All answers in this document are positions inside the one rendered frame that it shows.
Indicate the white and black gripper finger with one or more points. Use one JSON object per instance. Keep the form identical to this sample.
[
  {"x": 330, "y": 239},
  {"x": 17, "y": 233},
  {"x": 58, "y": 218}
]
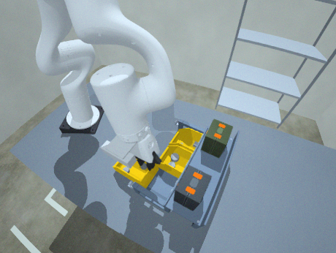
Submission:
[
  {"x": 156, "y": 160},
  {"x": 140, "y": 161}
]

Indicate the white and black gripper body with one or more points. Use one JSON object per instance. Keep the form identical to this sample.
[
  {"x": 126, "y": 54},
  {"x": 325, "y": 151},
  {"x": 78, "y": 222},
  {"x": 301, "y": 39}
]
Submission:
[{"x": 145, "y": 147}]

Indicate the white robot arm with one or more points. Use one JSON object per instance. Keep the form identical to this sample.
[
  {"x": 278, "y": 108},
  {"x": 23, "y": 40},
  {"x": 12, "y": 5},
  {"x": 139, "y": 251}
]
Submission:
[{"x": 125, "y": 99}]

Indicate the yellow open-front bin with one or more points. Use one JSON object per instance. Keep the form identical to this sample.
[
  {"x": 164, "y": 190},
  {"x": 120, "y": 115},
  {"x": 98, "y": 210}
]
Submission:
[
  {"x": 186, "y": 136},
  {"x": 136, "y": 173},
  {"x": 184, "y": 156}
]

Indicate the olive green case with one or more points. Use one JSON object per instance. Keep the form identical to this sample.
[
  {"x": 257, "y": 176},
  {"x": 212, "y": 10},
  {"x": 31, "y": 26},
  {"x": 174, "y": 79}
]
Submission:
[{"x": 216, "y": 138}]

